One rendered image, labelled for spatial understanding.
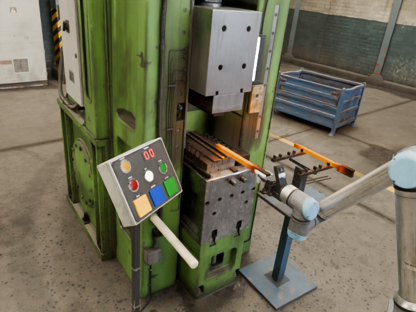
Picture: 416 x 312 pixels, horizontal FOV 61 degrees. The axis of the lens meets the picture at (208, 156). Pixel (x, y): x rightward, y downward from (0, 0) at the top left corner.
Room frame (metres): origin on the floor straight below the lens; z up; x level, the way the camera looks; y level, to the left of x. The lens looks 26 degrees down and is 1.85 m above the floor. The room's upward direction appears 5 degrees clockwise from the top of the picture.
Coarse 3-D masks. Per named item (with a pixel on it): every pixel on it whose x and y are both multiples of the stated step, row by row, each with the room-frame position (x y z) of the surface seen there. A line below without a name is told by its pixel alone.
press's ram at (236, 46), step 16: (208, 16) 1.72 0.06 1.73; (224, 16) 1.73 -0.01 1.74; (240, 16) 1.79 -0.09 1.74; (256, 16) 1.85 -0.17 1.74; (208, 32) 1.71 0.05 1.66; (224, 32) 1.74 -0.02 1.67; (240, 32) 1.80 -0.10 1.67; (256, 32) 1.86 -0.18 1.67; (192, 48) 1.81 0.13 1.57; (208, 48) 1.70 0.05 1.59; (224, 48) 1.75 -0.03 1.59; (240, 48) 1.81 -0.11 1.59; (256, 48) 1.87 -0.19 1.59; (192, 64) 1.80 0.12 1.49; (208, 64) 1.70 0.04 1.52; (224, 64) 1.75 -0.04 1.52; (240, 64) 1.81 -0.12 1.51; (192, 80) 1.79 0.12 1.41; (208, 80) 1.70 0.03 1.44; (224, 80) 1.76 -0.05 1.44; (240, 80) 1.82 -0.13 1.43
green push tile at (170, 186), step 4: (172, 176) 1.44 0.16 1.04; (168, 180) 1.41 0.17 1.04; (172, 180) 1.43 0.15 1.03; (164, 184) 1.38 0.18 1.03; (168, 184) 1.40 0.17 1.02; (172, 184) 1.41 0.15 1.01; (168, 188) 1.38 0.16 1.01; (172, 188) 1.40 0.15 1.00; (176, 188) 1.42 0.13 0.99; (168, 192) 1.37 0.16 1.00; (172, 192) 1.39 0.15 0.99; (168, 196) 1.37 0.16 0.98
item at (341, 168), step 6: (294, 144) 2.14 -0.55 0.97; (306, 150) 2.06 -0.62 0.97; (312, 150) 2.05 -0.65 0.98; (312, 156) 2.02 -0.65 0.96; (318, 156) 1.98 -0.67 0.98; (324, 162) 1.94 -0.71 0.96; (330, 162) 1.91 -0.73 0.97; (336, 168) 1.87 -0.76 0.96; (342, 168) 1.85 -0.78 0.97; (348, 168) 1.82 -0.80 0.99; (348, 174) 1.82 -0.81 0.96
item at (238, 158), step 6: (216, 144) 1.86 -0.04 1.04; (222, 150) 1.80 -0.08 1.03; (228, 150) 1.78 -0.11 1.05; (234, 156) 1.72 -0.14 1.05; (240, 156) 1.72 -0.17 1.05; (240, 162) 1.68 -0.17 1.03; (246, 162) 1.65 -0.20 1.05; (252, 168) 1.59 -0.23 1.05; (258, 168) 1.58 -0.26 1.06; (264, 174) 1.53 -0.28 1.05; (270, 174) 1.53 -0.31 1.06
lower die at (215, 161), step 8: (200, 136) 2.08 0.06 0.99; (192, 144) 1.95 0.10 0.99; (200, 144) 1.95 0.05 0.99; (184, 152) 1.91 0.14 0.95; (192, 152) 1.85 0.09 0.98; (208, 152) 1.85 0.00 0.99; (200, 160) 1.78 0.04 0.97; (208, 160) 1.77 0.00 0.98; (216, 160) 1.76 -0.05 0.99; (224, 160) 1.80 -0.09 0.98; (232, 160) 1.83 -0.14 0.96; (208, 168) 1.73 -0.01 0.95; (216, 168) 1.76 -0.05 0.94; (224, 168) 1.80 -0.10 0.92
